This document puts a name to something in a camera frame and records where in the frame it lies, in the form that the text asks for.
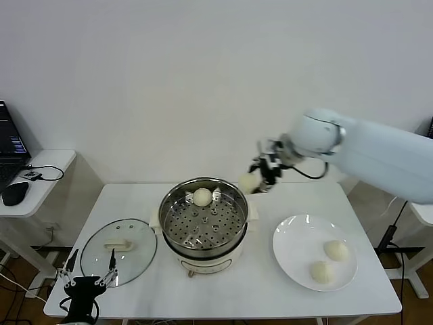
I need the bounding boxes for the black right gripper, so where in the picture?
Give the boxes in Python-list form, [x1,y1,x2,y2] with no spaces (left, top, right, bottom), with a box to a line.
[249,138,289,195]

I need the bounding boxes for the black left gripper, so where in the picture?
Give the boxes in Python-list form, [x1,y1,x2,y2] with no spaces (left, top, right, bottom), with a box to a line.
[55,248,120,325]

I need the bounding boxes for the white steamed baozi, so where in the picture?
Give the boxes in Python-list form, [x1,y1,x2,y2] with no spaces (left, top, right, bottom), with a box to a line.
[323,239,350,262]
[309,260,335,284]
[193,188,213,207]
[238,172,261,195]

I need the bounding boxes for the round glass lid cream handle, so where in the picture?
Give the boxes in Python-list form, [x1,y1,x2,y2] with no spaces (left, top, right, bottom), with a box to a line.
[80,219,159,288]

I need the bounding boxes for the stainless steel steamer basket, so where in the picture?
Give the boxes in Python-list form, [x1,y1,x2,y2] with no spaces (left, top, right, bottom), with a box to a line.
[158,177,250,259]

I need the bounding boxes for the large white round plate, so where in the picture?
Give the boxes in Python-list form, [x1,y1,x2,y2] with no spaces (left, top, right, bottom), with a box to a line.
[272,214,359,293]

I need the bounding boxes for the black computer mouse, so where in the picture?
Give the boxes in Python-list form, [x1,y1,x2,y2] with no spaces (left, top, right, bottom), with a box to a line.
[2,181,30,207]

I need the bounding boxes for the white side table rounded corner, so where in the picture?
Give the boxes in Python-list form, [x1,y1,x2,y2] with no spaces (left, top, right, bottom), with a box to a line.
[0,150,77,299]

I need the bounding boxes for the black power adapter brick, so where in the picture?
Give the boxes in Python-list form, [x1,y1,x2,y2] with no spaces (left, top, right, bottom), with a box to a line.
[377,223,398,251]

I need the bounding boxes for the black laptop with mouse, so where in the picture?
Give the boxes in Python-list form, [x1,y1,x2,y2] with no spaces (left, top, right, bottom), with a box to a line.
[0,100,32,194]

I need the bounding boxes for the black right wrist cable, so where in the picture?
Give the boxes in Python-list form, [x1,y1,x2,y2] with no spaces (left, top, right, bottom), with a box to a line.
[290,161,331,180]

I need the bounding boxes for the white floor cable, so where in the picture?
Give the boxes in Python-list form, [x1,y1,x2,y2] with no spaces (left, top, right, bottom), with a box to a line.
[0,272,50,305]

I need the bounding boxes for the thin black hub cable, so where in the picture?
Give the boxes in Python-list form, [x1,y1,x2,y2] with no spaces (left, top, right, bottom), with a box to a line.
[20,164,65,183]

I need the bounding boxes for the black laptop power cable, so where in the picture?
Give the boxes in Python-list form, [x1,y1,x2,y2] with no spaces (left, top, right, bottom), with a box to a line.
[387,200,410,325]

